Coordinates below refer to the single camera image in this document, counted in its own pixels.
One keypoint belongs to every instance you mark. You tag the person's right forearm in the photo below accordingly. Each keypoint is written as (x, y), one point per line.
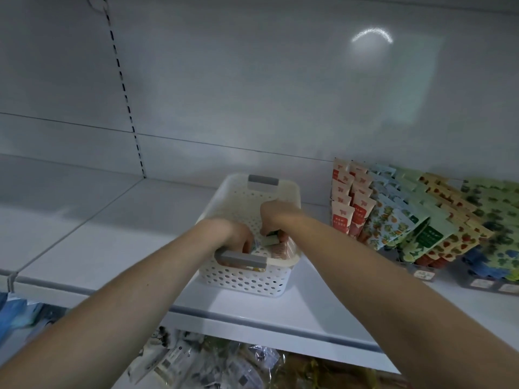
(405, 308)

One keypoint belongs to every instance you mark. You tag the pile of snack packets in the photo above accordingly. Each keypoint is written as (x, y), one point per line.
(211, 364)

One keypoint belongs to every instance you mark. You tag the row of hand cream tubes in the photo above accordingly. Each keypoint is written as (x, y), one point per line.
(430, 218)

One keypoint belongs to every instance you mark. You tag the white perforated plastic basket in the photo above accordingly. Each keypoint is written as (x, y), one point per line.
(243, 279)

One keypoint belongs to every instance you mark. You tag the person's left hand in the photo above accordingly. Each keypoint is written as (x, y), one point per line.
(237, 235)

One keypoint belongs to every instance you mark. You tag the person's left forearm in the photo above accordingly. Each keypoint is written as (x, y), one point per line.
(122, 320)

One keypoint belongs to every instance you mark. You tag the white metal shelf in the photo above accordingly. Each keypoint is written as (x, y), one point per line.
(65, 231)

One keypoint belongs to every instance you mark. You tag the clear divider tray with labels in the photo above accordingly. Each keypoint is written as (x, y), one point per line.
(423, 274)

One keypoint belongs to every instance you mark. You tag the person's right hand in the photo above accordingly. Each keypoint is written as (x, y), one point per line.
(280, 216)

